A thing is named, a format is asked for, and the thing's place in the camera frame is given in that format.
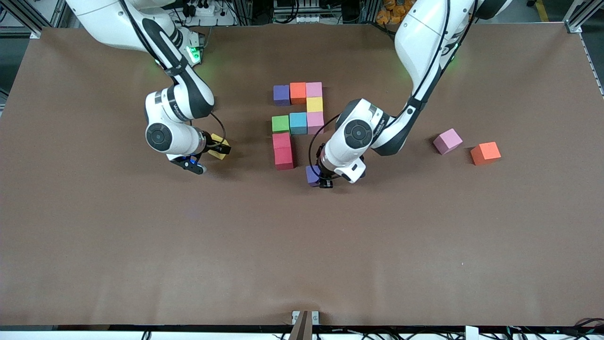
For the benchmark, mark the bag of orange items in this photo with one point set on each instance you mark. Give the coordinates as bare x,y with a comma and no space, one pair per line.
389,12

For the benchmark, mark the grey electronics box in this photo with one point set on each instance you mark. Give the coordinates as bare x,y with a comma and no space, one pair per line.
297,9

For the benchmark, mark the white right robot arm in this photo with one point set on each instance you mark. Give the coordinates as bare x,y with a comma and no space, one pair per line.
104,19

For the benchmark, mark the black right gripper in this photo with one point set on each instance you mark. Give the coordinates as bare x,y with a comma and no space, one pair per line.
211,143

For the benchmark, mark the aluminium frame profile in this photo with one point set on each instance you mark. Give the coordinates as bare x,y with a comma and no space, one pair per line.
578,16
33,14

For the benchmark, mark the red foam cube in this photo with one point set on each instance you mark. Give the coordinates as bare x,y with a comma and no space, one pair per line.
284,159
281,140

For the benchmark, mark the yellow foam cube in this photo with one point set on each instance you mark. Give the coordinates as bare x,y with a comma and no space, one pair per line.
220,140
315,104

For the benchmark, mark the purple foam cube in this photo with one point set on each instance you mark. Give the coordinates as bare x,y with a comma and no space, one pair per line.
311,175
281,94

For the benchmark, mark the cyan foam cube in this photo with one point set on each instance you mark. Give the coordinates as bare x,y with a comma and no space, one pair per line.
298,123

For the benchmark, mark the orange foam cube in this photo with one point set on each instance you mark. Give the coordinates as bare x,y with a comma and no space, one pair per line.
298,92
485,152

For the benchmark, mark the pink foam cube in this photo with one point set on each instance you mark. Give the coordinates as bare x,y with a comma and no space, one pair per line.
447,140
314,89
315,123

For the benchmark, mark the white power strip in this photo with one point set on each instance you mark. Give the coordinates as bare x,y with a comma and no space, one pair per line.
207,8

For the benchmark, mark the green foam cube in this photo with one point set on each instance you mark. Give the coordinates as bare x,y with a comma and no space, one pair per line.
280,124

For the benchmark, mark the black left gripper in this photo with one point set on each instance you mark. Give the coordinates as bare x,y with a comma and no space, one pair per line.
322,175

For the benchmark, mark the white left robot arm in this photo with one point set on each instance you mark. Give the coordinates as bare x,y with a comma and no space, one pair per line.
424,33

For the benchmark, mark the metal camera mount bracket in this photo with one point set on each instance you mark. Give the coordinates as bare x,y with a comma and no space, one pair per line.
304,326

